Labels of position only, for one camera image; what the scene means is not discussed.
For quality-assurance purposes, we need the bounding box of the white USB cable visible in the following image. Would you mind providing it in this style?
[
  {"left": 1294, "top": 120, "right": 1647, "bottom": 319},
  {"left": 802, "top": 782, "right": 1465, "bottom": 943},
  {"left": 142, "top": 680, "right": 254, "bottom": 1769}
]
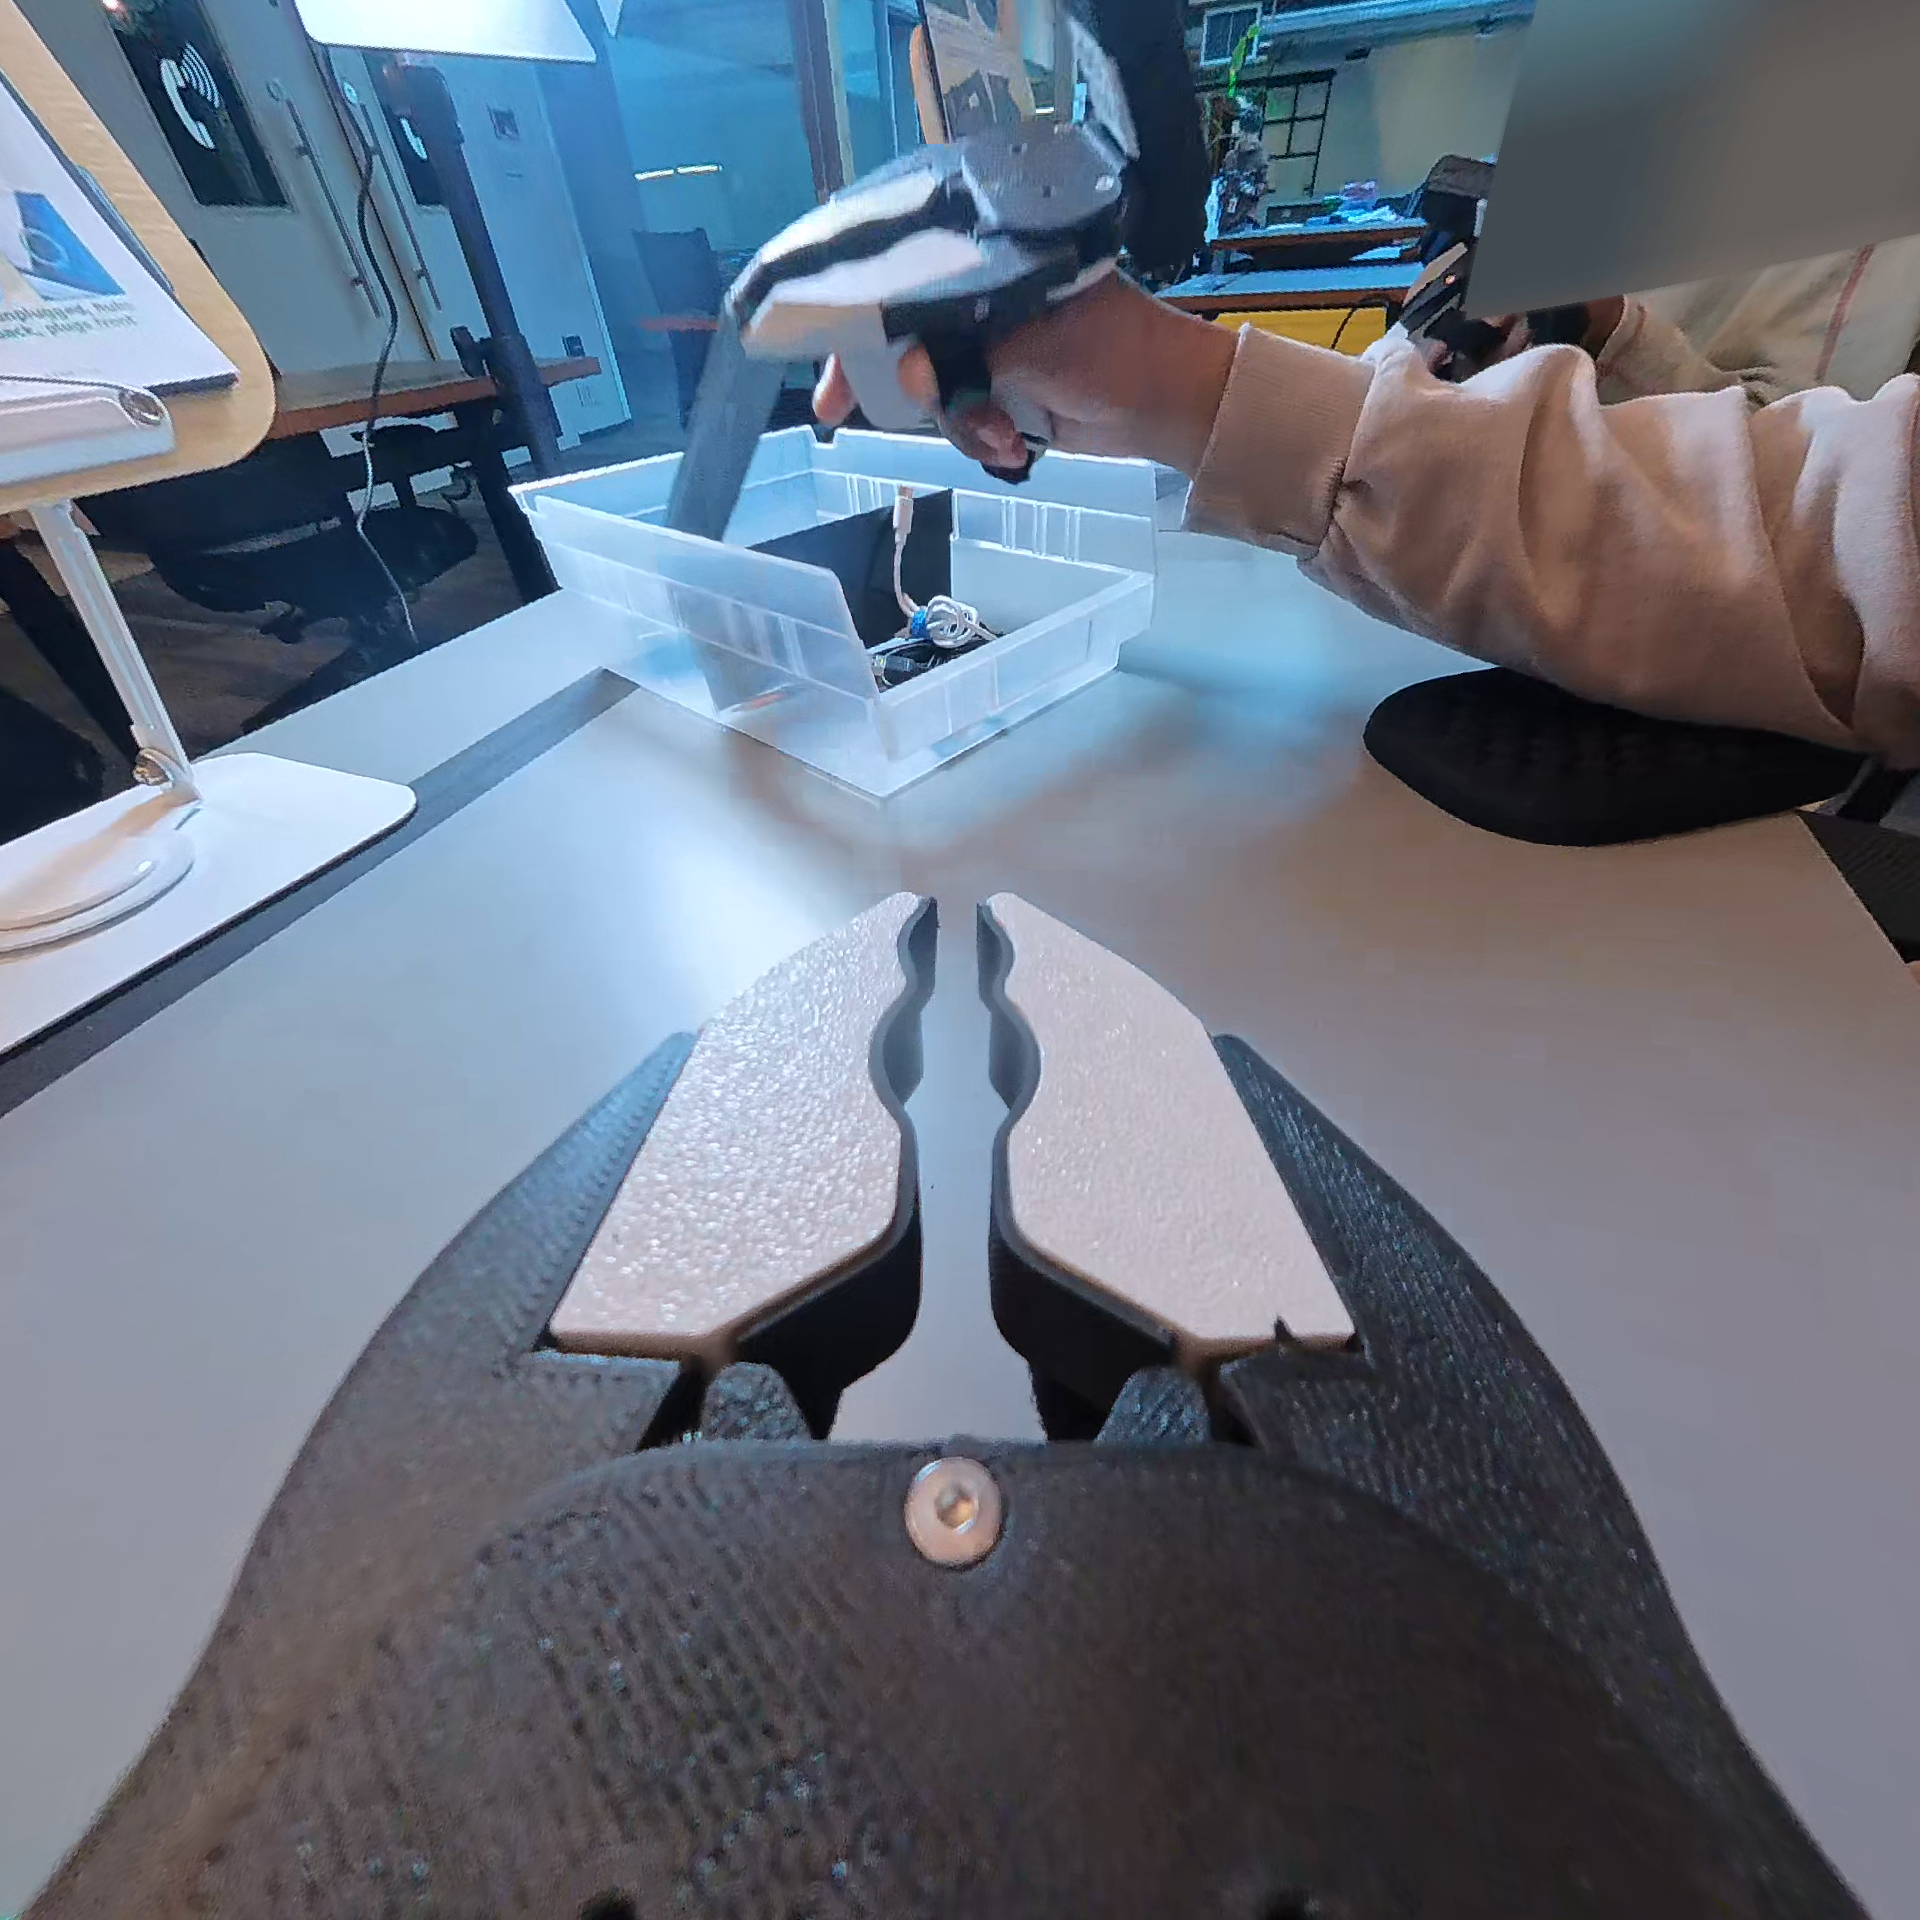
[{"left": 884, "top": 488, "right": 1003, "bottom": 650}]

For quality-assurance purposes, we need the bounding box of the black padded cushion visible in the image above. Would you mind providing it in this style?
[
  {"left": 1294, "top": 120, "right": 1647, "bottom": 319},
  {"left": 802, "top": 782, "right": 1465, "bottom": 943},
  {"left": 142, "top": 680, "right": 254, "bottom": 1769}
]
[{"left": 1362, "top": 667, "right": 1876, "bottom": 849}]

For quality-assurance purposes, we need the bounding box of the person's right forearm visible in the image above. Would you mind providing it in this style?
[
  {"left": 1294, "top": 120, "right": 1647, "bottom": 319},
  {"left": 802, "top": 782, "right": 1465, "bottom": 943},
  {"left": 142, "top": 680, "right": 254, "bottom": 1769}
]
[{"left": 1185, "top": 323, "right": 1920, "bottom": 752}]

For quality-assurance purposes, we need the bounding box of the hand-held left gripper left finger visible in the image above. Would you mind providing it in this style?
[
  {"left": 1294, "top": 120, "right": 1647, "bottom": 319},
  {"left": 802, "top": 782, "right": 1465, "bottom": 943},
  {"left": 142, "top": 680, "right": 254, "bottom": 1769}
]
[{"left": 547, "top": 892, "right": 942, "bottom": 1440}]

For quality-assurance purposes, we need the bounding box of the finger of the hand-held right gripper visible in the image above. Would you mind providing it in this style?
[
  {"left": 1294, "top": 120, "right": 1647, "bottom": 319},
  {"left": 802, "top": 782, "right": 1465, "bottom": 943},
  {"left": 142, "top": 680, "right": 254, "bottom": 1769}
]
[
  {"left": 742, "top": 239, "right": 994, "bottom": 361},
  {"left": 719, "top": 147, "right": 986, "bottom": 302}
]

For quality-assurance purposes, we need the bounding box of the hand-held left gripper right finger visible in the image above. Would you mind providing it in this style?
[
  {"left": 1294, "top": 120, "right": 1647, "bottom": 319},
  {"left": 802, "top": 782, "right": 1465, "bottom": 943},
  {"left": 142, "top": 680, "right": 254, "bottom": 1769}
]
[{"left": 977, "top": 892, "right": 1359, "bottom": 1440}]

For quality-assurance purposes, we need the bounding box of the slim black USB hub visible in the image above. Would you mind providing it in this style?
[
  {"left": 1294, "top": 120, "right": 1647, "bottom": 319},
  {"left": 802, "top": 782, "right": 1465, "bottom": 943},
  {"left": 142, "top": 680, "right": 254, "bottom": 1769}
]
[{"left": 667, "top": 286, "right": 804, "bottom": 707}]

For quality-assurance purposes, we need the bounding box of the clear plastic bin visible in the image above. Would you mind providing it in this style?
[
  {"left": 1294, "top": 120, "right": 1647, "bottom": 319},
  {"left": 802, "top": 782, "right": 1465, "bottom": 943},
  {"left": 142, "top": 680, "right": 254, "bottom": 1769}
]
[{"left": 510, "top": 424, "right": 1161, "bottom": 800}]

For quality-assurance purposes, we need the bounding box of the person's torso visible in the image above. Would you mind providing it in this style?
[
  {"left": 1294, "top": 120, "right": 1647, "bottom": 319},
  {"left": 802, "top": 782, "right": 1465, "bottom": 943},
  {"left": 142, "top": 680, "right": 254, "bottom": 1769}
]
[{"left": 1590, "top": 225, "right": 1920, "bottom": 414}]

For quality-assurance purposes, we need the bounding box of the wooden desk with black legs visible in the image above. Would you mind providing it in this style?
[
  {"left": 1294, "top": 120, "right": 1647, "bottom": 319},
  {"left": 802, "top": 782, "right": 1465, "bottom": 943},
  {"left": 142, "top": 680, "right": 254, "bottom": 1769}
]
[
  {"left": 1155, "top": 218, "right": 1430, "bottom": 326},
  {"left": 269, "top": 358, "right": 606, "bottom": 601}
]

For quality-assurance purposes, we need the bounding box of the black USB cable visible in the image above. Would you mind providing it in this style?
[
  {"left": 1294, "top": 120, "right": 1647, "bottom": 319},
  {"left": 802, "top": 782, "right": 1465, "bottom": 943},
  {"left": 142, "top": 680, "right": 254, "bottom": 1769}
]
[{"left": 867, "top": 626, "right": 993, "bottom": 696}]

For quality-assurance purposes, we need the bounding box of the black office chair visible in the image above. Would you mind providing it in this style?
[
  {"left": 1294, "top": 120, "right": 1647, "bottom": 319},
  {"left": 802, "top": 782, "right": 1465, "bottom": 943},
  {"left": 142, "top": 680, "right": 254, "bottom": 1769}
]
[{"left": 89, "top": 432, "right": 485, "bottom": 641}]

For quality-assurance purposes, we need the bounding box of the white overhead panel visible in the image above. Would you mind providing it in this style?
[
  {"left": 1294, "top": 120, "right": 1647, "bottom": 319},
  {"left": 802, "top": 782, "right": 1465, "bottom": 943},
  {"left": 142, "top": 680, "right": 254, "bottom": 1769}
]
[{"left": 293, "top": 0, "right": 625, "bottom": 65}]

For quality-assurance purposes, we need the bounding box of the person's right hand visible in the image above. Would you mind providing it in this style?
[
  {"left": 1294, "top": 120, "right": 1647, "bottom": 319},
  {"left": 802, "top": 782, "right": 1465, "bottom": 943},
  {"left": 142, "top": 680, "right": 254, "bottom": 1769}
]
[{"left": 810, "top": 274, "right": 1243, "bottom": 486}]

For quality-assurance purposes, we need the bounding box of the wooden floor sign stand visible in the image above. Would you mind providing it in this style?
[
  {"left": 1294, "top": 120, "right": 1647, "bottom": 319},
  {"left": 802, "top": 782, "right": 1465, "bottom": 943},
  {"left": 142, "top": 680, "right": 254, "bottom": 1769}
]
[{"left": 907, "top": 0, "right": 1059, "bottom": 153}]

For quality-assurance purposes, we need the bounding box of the wooden sign board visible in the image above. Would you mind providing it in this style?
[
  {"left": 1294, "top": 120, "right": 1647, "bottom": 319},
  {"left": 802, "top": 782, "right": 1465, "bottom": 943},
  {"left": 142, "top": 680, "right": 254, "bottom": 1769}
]
[{"left": 0, "top": 24, "right": 279, "bottom": 496}]

